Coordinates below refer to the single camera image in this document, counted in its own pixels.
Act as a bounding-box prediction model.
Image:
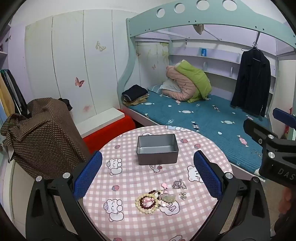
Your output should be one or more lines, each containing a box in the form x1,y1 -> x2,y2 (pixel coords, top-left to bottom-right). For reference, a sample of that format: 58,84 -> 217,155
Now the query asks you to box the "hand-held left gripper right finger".
193,150 -> 271,241

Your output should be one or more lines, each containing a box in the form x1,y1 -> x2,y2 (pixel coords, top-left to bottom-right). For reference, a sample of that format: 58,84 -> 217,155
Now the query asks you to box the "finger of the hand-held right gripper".
243,118 -> 296,161
272,108 -> 296,128

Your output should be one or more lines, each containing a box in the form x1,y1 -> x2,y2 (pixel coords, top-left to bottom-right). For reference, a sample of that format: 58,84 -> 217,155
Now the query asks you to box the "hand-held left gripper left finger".
26,151 -> 103,241

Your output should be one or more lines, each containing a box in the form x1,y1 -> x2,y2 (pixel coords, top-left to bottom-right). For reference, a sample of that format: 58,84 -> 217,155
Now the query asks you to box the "silver chain necklace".
172,179 -> 187,189

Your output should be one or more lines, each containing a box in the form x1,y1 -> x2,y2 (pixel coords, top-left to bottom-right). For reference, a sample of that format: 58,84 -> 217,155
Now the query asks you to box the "pink flower charm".
161,183 -> 174,194

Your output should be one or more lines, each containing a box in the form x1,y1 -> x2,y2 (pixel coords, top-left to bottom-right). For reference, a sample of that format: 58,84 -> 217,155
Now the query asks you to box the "grey metal box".
136,134 -> 179,166

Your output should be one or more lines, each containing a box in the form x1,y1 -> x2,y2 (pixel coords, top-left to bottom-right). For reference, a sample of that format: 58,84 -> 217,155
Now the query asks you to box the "cream bead bracelet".
135,193 -> 160,211

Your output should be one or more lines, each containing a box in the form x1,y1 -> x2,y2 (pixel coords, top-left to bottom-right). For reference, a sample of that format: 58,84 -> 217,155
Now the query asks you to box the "dark red bead bracelet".
141,190 -> 163,209

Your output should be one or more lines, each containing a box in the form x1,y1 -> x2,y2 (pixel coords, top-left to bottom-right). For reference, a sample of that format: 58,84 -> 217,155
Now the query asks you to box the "pink checkered bear tablecloth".
83,125 -> 233,241

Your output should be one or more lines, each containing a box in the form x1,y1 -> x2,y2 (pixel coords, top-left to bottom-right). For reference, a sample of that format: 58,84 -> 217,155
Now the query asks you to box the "red storage box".
83,109 -> 136,155

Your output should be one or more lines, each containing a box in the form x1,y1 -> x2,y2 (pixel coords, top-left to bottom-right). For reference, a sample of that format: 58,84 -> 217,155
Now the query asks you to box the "black jacket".
230,47 -> 272,118

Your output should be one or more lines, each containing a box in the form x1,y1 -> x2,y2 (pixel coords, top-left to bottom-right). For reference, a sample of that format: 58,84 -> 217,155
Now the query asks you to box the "blue candy print mattress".
126,89 -> 271,174

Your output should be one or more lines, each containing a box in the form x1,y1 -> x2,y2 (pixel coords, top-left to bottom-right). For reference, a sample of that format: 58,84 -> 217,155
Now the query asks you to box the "brown polka dot cloth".
0,98 -> 90,180

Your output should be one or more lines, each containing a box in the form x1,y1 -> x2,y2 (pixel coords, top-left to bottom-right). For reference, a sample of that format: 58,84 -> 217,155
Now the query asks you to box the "black cloth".
59,98 -> 73,111

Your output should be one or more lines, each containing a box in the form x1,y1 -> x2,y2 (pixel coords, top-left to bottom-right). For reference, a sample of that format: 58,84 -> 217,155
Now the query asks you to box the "metal clothes hanger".
251,32 -> 261,50

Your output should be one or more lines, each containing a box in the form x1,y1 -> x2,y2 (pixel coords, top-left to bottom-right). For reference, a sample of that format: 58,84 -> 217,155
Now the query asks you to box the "pink and green quilt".
162,60 -> 212,103

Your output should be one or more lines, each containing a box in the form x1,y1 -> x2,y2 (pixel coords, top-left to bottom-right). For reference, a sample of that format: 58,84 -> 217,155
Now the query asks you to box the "stack of folded clothes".
122,85 -> 149,107

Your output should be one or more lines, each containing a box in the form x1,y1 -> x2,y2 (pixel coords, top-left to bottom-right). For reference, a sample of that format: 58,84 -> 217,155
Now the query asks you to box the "white pillow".
159,80 -> 179,94

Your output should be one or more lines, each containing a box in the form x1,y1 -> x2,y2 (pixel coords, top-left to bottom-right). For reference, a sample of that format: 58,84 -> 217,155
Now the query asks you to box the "row of hanging clothes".
0,68 -> 32,118

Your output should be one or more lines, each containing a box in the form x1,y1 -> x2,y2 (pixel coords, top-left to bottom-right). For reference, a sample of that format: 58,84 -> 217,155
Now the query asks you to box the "white wardrobe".
24,9 -> 130,130

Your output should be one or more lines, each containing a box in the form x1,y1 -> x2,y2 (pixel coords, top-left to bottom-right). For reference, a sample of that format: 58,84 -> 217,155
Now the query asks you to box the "light green bunk bed frame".
117,0 -> 296,181

